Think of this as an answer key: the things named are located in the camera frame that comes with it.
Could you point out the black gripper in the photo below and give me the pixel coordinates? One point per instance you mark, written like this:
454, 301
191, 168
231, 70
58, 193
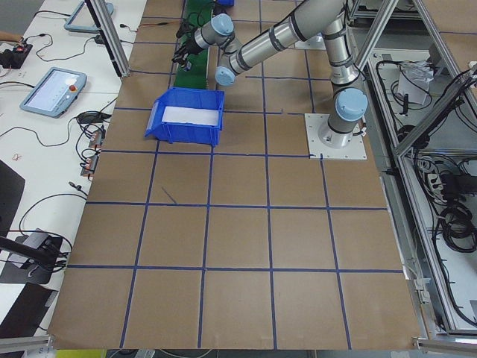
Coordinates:
188, 46

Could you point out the red emergency stop button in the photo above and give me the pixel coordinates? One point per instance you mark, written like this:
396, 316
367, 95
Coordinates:
187, 66

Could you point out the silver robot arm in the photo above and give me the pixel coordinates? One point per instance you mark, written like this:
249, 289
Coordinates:
305, 21

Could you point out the green conveyor belt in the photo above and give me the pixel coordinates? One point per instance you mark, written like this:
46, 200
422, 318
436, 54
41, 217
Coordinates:
197, 13

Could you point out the blue destination bin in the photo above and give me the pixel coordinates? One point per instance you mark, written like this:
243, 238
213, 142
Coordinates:
227, 3

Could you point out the white foam pad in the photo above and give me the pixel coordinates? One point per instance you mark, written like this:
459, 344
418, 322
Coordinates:
187, 115

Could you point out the blue source bin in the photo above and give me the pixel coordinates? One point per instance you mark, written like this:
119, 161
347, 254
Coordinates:
179, 132

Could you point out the far teach pendant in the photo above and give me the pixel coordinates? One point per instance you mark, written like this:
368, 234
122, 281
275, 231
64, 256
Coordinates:
81, 21

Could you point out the teach pendant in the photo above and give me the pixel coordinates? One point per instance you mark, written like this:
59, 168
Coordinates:
55, 92
81, 21

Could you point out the near teach pendant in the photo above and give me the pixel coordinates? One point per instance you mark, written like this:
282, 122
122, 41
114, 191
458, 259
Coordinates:
55, 92

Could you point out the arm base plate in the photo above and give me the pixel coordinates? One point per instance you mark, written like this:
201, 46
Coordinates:
325, 144

